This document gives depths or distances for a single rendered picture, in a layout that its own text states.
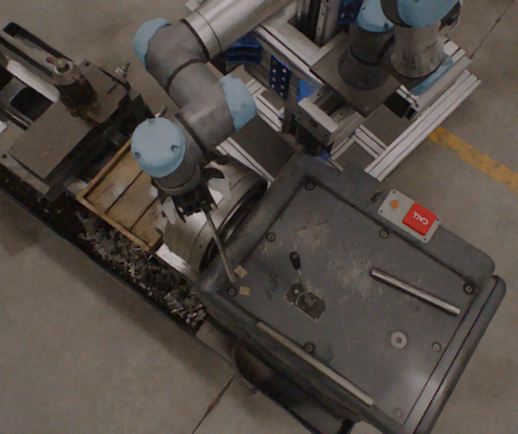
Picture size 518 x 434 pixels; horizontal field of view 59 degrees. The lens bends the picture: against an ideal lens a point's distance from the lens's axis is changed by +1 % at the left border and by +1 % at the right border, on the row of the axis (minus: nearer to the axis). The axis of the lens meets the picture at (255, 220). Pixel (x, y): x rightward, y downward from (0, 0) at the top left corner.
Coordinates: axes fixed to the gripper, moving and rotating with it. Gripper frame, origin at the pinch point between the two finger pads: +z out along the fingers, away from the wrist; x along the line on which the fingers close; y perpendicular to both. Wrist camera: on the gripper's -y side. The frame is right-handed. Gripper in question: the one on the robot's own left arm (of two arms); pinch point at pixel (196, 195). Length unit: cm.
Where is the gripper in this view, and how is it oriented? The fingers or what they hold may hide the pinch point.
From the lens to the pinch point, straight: 98.8
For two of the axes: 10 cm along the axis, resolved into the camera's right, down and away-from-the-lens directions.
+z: 0.6, 2.1, 9.8
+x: 9.2, -3.9, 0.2
